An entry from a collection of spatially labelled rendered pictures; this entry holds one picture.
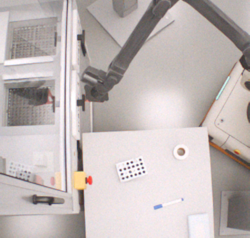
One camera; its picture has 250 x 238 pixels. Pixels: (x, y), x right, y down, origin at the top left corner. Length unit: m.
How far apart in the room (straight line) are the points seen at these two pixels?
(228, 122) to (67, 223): 1.22
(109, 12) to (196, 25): 0.65
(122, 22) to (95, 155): 1.30
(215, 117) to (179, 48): 0.66
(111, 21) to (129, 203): 1.50
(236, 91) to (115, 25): 1.00
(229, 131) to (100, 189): 0.94
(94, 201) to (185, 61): 1.36
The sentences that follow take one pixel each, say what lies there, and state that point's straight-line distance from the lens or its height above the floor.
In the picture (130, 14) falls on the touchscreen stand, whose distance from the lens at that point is 2.75.
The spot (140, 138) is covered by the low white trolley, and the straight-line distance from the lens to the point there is 1.68.
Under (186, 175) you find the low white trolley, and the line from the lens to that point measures 1.68.
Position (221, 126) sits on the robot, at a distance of 2.25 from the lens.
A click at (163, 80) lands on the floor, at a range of 2.58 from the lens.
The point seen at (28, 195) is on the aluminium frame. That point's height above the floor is 1.58.
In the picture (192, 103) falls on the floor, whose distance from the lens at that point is 2.55.
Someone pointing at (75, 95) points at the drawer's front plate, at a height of 0.93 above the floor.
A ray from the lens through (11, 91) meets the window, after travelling 0.84.
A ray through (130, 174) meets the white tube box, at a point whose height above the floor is 0.80.
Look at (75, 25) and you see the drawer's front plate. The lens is 1.71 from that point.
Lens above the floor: 2.41
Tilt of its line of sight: 75 degrees down
